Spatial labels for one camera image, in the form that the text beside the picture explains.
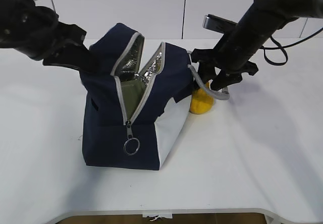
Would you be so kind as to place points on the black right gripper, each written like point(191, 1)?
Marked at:
point(231, 54)

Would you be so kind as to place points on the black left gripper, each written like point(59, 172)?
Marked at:
point(37, 33)

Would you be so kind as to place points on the yellow pear-shaped fruit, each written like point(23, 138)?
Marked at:
point(201, 102)

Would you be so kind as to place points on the green lidded glass food container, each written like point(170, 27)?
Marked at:
point(132, 92)

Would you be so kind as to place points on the navy blue insulated lunch bag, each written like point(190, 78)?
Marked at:
point(144, 141)

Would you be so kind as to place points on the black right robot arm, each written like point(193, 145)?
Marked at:
point(276, 14)

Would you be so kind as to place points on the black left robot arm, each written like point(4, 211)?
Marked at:
point(7, 6)

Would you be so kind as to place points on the white tape on table edge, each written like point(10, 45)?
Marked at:
point(156, 216)

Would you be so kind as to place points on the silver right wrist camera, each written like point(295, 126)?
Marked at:
point(218, 24)

